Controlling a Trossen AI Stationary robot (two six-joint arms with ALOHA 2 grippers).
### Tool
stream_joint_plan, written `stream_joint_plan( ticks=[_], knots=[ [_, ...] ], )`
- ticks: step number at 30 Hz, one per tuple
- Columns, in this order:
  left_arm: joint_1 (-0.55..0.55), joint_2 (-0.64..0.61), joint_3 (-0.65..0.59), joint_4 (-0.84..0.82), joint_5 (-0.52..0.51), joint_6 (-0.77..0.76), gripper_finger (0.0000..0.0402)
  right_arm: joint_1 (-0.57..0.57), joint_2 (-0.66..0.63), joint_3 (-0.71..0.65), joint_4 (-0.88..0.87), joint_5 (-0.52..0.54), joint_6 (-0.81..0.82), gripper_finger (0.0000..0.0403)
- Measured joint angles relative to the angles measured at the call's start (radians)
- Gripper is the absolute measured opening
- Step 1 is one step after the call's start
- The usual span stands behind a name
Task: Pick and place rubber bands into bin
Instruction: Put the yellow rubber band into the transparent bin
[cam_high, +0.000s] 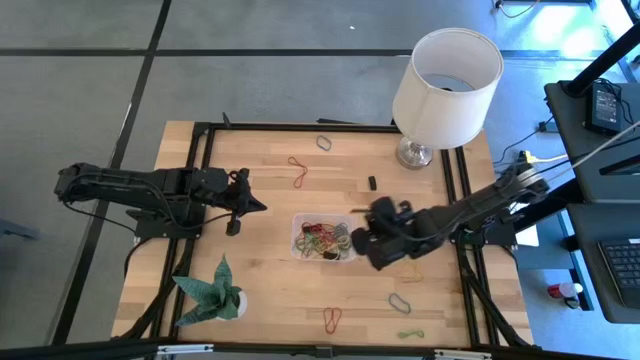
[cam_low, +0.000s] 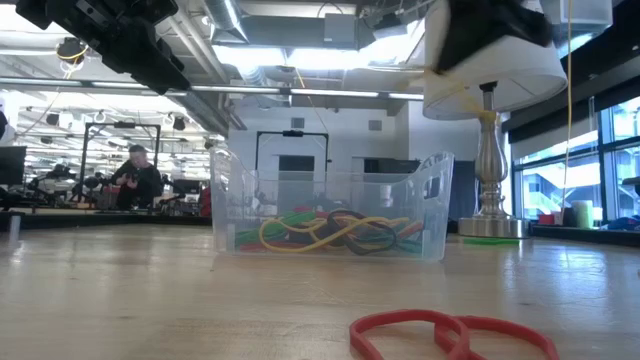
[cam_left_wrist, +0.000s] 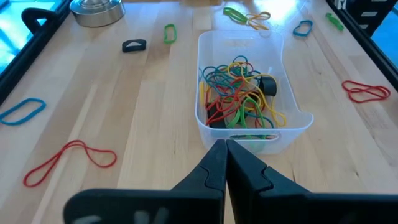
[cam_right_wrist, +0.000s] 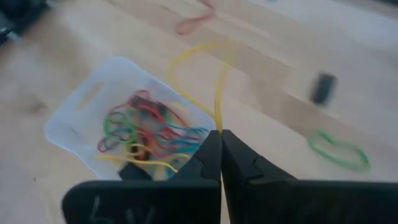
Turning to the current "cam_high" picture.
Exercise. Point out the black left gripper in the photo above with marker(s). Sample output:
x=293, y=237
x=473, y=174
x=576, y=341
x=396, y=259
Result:
x=220, y=187

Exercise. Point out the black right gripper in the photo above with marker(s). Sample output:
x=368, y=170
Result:
x=400, y=232

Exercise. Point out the teal rubber band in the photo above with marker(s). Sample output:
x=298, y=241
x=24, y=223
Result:
x=344, y=231

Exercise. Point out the black rubber band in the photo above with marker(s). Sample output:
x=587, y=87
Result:
x=330, y=255

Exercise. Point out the red rubber band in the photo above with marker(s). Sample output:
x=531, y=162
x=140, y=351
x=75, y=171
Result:
x=312, y=228
x=305, y=172
x=325, y=320

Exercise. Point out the yellow rubber band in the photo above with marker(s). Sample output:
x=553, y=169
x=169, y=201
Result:
x=407, y=274

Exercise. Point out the small black block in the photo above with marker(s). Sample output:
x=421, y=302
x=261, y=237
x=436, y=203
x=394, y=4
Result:
x=372, y=183

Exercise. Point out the wide green rubber band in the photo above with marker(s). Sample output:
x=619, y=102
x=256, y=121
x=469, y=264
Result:
x=301, y=245

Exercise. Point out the blue rubber band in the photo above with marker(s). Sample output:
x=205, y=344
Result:
x=318, y=141
x=390, y=300

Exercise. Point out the clear plastic bin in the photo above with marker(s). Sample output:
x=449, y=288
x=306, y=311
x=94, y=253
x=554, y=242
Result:
x=296, y=255

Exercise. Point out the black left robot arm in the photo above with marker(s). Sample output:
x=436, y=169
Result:
x=125, y=182

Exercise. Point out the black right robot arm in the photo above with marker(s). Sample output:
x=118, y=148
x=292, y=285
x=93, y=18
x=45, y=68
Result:
x=480, y=205

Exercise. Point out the green plant in white pot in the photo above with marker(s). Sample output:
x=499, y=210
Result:
x=215, y=297

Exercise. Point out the white shade silver table lamp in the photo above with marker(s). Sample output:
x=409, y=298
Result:
x=445, y=100

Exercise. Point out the yellow power plug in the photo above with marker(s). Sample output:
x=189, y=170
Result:
x=523, y=155

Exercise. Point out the red and white bottle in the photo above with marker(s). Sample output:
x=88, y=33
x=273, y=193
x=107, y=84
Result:
x=560, y=291

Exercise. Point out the black floor socket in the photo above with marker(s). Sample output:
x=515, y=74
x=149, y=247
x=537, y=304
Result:
x=547, y=126

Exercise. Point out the black side desk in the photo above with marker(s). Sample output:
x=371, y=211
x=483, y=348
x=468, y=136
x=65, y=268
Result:
x=590, y=220

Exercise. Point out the grey floor object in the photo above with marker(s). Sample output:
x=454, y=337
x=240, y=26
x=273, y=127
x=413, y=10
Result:
x=15, y=230

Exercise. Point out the black keyboard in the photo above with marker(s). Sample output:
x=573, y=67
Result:
x=625, y=270

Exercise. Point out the black electronic box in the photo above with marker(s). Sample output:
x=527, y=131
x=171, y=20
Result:
x=602, y=107

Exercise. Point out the black pole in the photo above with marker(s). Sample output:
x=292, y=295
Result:
x=605, y=60

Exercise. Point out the silver metal bracket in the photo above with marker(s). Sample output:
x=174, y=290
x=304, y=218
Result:
x=185, y=349
x=462, y=355

